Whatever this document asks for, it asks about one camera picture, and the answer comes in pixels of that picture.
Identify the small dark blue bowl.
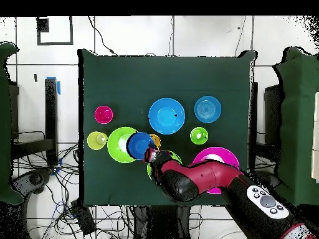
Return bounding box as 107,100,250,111
126,131,156,161

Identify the orange cup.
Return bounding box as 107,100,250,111
149,133,162,151

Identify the blue tape strip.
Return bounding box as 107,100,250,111
45,76,61,95

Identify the dark green tablecloth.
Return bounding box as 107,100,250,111
77,48,257,207

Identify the green cloth-covered side table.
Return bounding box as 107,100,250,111
0,41,24,205
270,46,319,210

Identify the translucent light blue bowl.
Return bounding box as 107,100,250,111
193,95,222,124

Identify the black stand frame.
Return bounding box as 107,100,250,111
11,78,59,166
250,81,285,165

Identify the tangle of black cables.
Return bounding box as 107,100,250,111
11,143,135,239

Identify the red cup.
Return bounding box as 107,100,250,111
93,105,115,125

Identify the large pink bowl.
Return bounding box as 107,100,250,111
192,146,240,195

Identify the green cup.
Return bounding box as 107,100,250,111
189,126,209,146

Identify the green bowl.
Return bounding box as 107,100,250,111
107,126,138,164
146,149,183,181

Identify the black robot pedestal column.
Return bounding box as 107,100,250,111
133,205,191,239

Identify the translucent yellow cup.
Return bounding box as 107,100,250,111
87,131,109,151

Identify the black power strip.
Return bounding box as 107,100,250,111
70,200,97,236

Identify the black floor cable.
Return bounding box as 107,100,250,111
87,16,118,56

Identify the black pedestal leg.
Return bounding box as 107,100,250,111
256,170,282,189
9,167,54,196

